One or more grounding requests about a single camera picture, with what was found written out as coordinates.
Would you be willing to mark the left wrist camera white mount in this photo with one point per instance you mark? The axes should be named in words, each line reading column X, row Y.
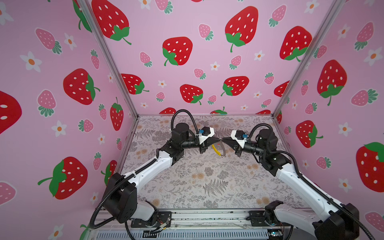
column 205, row 133

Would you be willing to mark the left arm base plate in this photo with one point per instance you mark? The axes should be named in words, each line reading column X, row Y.
column 158, row 219

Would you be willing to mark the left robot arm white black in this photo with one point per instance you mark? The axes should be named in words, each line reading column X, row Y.
column 121, row 196

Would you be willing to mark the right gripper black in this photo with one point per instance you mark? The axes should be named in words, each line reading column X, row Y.
column 234, row 144

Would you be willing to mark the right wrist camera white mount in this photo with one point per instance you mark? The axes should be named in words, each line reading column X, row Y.
column 240, row 137

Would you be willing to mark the grey keyring loop yellow tag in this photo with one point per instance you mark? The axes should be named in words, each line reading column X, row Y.
column 219, row 149

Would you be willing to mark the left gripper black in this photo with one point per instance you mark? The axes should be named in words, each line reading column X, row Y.
column 212, row 140

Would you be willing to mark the aluminium frame rail front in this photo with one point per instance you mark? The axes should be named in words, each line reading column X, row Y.
column 216, row 224

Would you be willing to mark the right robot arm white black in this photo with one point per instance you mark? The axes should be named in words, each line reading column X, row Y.
column 331, row 220

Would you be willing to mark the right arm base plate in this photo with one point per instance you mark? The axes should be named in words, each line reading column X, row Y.
column 260, row 218

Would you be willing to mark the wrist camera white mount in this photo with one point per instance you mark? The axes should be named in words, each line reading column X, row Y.
column 240, row 137
column 205, row 133

